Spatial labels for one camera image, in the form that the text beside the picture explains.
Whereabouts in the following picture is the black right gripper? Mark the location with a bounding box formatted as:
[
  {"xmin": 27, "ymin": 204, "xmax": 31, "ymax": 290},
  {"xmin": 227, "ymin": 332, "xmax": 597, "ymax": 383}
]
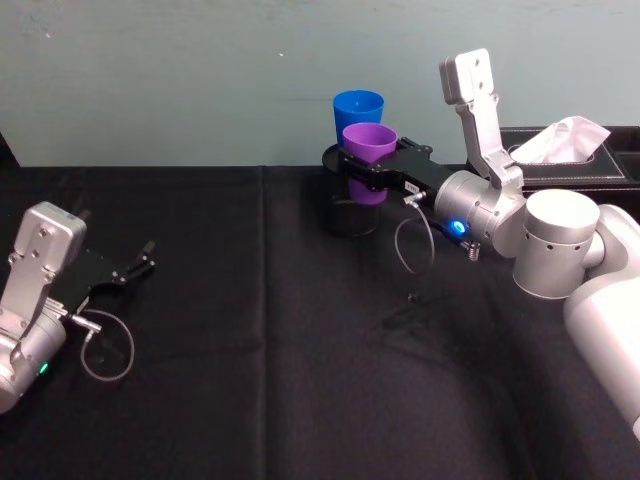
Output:
[{"xmin": 341, "ymin": 135, "xmax": 454, "ymax": 205}]

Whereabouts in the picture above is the gripper's thin grey cable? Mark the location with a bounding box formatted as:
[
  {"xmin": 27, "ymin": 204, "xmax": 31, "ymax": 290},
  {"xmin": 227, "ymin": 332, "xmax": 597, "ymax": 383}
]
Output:
[
  {"xmin": 395, "ymin": 191, "xmax": 482, "ymax": 275},
  {"xmin": 66, "ymin": 308, "xmax": 137, "ymax": 383}
]

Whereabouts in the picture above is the black table cloth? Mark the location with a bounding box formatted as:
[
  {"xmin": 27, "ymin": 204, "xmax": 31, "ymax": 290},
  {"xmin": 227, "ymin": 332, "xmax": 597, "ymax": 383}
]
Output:
[{"xmin": 0, "ymin": 162, "xmax": 640, "ymax": 480}]

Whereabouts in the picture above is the left gripper's thin grey cable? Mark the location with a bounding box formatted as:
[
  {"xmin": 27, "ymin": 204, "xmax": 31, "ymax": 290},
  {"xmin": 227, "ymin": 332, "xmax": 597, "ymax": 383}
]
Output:
[{"xmin": 66, "ymin": 308, "xmax": 137, "ymax": 383}]

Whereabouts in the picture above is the white tissue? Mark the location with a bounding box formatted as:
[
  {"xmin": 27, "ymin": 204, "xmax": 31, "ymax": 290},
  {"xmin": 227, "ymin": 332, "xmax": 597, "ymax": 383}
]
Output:
[{"xmin": 509, "ymin": 116, "xmax": 613, "ymax": 165}]

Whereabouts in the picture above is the glossy black cup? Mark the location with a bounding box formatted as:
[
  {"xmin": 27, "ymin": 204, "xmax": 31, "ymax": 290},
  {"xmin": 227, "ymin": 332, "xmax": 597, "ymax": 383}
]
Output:
[{"xmin": 321, "ymin": 143, "xmax": 382, "ymax": 239}]

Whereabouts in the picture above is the black tissue box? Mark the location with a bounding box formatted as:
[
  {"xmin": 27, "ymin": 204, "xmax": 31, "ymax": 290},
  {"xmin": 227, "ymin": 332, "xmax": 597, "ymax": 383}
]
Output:
[{"xmin": 467, "ymin": 126, "xmax": 640, "ymax": 190}]

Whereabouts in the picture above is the right gripper's thin grey cable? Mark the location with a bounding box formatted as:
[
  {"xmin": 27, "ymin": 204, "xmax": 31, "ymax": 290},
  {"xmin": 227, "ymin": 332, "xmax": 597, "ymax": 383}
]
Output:
[{"xmin": 395, "ymin": 191, "xmax": 482, "ymax": 275}]

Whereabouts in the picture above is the blue plastic cup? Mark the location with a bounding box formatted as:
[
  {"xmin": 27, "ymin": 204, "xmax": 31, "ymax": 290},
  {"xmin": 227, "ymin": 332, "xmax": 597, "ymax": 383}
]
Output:
[{"xmin": 332, "ymin": 89, "xmax": 386, "ymax": 150}]

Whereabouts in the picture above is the purple plastic cup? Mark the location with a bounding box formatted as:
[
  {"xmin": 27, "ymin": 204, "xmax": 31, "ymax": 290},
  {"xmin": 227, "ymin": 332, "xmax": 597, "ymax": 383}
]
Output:
[{"xmin": 342, "ymin": 123, "xmax": 399, "ymax": 208}]

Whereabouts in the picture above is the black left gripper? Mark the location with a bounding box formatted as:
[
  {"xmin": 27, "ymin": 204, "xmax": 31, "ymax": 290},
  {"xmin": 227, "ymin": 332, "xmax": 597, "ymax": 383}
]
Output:
[{"xmin": 51, "ymin": 209, "xmax": 157, "ymax": 315}]

